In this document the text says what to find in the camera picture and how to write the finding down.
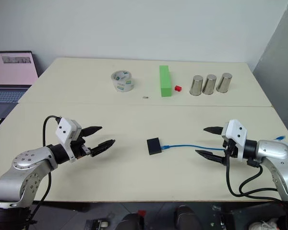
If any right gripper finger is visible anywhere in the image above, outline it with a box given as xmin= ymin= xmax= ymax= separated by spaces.
xmin=203 ymin=126 xmax=224 ymax=136
xmin=194 ymin=149 xmax=228 ymax=166

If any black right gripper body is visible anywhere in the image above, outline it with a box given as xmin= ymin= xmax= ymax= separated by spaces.
xmin=222 ymin=138 xmax=238 ymax=159

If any steel cup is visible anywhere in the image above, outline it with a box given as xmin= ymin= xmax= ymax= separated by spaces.
xmin=216 ymin=72 xmax=233 ymax=93
xmin=189 ymin=75 xmax=204 ymax=96
xmin=202 ymin=74 xmax=217 ymax=95

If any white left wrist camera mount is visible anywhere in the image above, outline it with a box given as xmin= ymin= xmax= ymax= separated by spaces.
xmin=55 ymin=117 xmax=83 ymax=164

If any clear packing tape roll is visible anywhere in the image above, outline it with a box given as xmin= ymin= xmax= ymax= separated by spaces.
xmin=110 ymin=69 xmax=136 ymax=92

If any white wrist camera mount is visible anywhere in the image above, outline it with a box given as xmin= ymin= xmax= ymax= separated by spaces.
xmin=55 ymin=117 xmax=83 ymax=164
xmin=221 ymin=119 xmax=248 ymax=162

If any dark rounded shape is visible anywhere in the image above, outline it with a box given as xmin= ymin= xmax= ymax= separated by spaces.
xmin=174 ymin=204 xmax=198 ymax=230
xmin=116 ymin=212 xmax=145 ymax=230

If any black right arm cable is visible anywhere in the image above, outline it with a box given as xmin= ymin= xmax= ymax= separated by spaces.
xmin=225 ymin=143 xmax=283 ymax=199

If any white shoe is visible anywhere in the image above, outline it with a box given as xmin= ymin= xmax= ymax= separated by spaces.
xmin=249 ymin=219 xmax=277 ymax=230

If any green rectangular block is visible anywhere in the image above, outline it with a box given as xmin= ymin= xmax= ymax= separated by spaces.
xmin=158 ymin=65 xmax=173 ymax=98

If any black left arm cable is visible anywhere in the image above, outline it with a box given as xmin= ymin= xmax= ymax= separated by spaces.
xmin=26 ymin=115 xmax=63 ymax=227

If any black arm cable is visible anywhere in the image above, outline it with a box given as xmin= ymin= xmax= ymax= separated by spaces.
xmin=26 ymin=115 xmax=63 ymax=227
xmin=225 ymin=143 xmax=283 ymax=199

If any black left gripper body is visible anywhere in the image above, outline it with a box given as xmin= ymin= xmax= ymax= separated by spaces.
xmin=71 ymin=136 xmax=92 ymax=160

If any small black box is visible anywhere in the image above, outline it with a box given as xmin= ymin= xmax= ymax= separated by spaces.
xmin=146 ymin=137 xmax=164 ymax=156

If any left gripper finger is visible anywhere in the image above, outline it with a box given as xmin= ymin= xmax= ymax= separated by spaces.
xmin=80 ymin=125 xmax=103 ymax=138
xmin=90 ymin=138 xmax=117 ymax=158

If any black floor box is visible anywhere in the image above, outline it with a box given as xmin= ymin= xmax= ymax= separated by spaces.
xmin=220 ymin=203 xmax=288 ymax=230

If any black floor device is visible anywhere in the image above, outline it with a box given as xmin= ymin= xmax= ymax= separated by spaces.
xmin=85 ymin=218 xmax=111 ymax=230

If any blue cable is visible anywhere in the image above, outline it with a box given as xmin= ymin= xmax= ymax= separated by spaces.
xmin=161 ymin=136 xmax=286 ymax=152

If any open laptop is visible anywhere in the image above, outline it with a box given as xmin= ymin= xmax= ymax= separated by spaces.
xmin=0 ymin=50 xmax=39 ymax=104

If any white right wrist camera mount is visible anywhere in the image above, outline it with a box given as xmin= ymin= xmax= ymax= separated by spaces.
xmin=221 ymin=119 xmax=248 ymax=162

